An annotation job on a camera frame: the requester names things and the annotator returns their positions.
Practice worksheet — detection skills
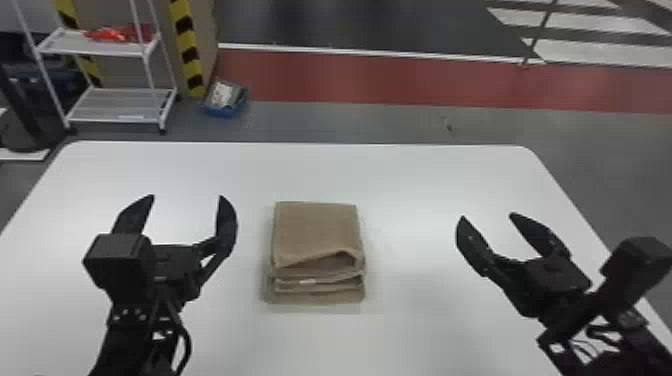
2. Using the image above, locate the beige towel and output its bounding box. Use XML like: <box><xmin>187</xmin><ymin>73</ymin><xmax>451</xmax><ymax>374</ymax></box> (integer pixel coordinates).
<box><xmin>263</xmin><ymin>200</ymin><xmax>367</xmax><ymax>306</ymax></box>

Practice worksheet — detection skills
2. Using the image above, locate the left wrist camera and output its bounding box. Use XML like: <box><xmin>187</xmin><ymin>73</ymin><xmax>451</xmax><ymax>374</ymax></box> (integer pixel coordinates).
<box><xmin>82</xmin><ymin>232</ymin><xmax>157</xmax><ymax>306</ymax></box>

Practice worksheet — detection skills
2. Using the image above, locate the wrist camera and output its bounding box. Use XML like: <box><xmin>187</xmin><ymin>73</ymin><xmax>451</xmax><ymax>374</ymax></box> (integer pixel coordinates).
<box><xmin>82</xmin><ymin>232</ymin><xmax>157</xmax><ymax>306</ymax></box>
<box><xmin>599</xmin><ymin>236</ymin><xmax>672</xmax><ymax>311</ymax></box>

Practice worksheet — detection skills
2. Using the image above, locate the red snack packet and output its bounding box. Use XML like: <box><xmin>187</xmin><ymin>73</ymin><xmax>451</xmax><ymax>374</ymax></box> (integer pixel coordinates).
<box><xmin>83</xmin><ymin>26</ymin><xmax>139</xmax><ymax>43</ymax></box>

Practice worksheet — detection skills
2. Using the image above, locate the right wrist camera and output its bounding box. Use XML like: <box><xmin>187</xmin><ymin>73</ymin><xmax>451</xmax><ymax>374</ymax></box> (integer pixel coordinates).
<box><xmin>599</xmin><ymin>236</ymin><xmax>672</xmax><ymax>311</ymax></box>

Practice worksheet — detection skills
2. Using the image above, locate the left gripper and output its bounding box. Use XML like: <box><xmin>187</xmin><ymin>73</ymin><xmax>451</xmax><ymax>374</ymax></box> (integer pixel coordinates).
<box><xmin>111</xmin><ymin>194</ymin><xmax>239</xmax><ymax>306</ymax></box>

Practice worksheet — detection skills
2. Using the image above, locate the yellow black striped post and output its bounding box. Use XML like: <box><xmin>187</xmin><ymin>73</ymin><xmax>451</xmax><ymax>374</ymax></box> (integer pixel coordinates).
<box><xmin>55</xmin><ymin>0</ymin><xmax>104</xmax><ymax>88</ymax></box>
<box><xmin>167</xmin><ymin>0</ymin><xmax>207</xmax><ymax>99</ymax></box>

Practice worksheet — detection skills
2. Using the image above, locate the white wire rack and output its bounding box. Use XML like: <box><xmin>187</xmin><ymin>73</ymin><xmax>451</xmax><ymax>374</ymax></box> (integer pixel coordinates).
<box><xmin>11</xmin><ymin>0</ymin><xmax>179</xmax><ymax>132</ymax></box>

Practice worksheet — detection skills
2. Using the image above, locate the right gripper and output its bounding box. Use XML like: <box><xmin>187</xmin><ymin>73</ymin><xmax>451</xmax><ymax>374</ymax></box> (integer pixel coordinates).
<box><xmin>455</xmin><ymin>211</ymin><xmax>593</xmax><ymax>329</ymax></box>

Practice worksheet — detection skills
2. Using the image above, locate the blue tray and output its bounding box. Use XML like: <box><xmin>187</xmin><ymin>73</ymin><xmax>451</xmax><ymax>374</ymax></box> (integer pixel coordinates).
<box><xmin>202</xmin><ymin>78</ymin><xmax>250</xmax><ymax>118</ymax></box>

